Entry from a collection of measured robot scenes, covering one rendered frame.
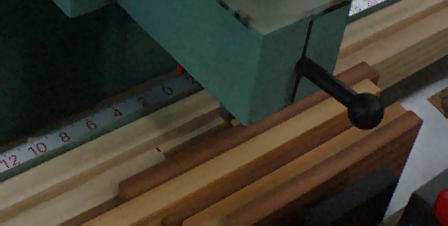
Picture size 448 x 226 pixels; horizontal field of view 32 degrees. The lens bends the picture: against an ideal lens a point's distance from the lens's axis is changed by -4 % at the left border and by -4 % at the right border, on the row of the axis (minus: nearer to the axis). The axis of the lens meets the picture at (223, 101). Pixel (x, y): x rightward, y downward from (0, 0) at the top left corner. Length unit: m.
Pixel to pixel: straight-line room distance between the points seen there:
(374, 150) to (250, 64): 0.11
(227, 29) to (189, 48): 0.05
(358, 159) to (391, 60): 0.16
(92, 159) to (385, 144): 0.18
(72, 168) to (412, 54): 0.30
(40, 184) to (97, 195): 0.04
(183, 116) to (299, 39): 0.13
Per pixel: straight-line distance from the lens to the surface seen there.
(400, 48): 0.64
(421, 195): 0.43
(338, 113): 0.54
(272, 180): 0.47
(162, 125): 0.52
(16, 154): 0.49
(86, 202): 0.49
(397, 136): 0.51
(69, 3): 0.51
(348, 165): 0.48
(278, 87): 0.44
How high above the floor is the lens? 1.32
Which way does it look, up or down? 44 degrees down
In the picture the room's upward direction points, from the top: 9 degrees clockwise
